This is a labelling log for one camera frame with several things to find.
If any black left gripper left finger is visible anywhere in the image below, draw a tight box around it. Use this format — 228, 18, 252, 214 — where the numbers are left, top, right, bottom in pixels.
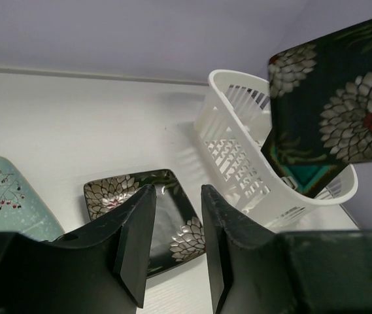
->
0, 184, 156, 313

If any black floral square plate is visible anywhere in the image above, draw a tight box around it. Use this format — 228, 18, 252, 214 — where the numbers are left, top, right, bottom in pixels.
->
84, 169, 205, 278

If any white plastic dish rack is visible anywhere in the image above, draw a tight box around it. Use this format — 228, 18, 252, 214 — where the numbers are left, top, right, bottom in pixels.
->
194, 69, 358, 231

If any light green speckled plate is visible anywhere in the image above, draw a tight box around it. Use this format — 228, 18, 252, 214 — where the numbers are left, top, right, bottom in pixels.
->
0, 156, 64, 241

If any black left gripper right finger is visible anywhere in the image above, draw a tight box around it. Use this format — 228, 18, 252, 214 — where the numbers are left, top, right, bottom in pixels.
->
201, 184, 372, 313

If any dark teal square plate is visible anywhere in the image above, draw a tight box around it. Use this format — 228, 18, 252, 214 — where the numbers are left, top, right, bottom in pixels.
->
264, 145, 347, 198

